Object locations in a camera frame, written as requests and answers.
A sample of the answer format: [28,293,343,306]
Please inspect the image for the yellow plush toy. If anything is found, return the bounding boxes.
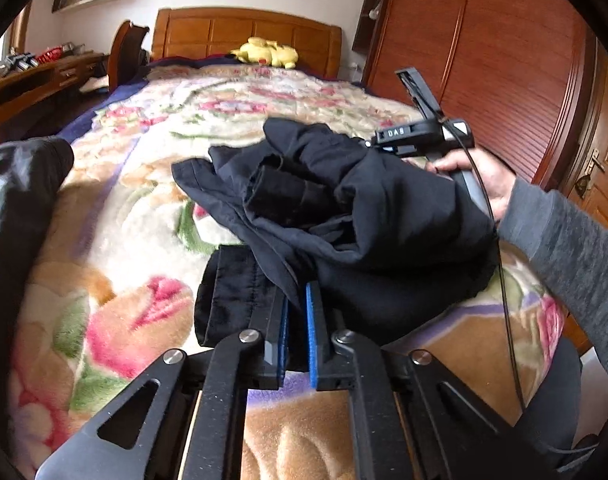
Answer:
[229,36,299,70]

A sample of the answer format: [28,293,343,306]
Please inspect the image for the black cable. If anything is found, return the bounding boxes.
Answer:
[446,117,530,413]

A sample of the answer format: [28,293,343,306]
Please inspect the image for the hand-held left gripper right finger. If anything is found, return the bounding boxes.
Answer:
[305,281,540,480]

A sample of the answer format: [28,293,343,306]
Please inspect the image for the person's dark pants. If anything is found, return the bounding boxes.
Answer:
[519,335,585,480]

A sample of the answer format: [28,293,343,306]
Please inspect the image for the person's right hand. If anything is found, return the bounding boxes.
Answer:
[425,147,516,221]

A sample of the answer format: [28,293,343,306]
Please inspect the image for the black leather jacket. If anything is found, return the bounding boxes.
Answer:
[0,136,75,286]

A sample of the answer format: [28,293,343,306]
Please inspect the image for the black coat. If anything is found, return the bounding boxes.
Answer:
[171,117,500,351]

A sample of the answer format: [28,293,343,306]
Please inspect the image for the wooden bed headboard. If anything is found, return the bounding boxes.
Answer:
[150,7,343,81]

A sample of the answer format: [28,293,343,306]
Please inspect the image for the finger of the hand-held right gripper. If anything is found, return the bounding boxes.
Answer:
[395,67,442,126]

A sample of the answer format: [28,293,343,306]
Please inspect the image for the wooden wardrobe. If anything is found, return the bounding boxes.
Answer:
[351,0,600,191]

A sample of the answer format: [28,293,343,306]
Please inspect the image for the brass door handle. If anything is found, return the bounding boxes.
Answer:
[575,149,605,198]

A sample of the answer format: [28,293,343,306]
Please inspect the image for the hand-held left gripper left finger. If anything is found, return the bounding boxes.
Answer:
[34,290,291,480]

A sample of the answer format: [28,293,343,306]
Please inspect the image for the wooden desk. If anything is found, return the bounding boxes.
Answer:
[0,52,107,146]

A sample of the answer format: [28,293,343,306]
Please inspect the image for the black device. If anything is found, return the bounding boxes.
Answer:
[4,52,37,72]

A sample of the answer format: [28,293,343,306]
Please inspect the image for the wooden chair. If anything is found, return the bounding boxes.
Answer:
[106,20,150,93]

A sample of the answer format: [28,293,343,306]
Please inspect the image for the floral blanket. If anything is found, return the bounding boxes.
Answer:
[9,62,570,480]

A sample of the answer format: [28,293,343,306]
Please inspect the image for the person's right forearm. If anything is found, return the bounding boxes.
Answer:
[498,177,608,391]

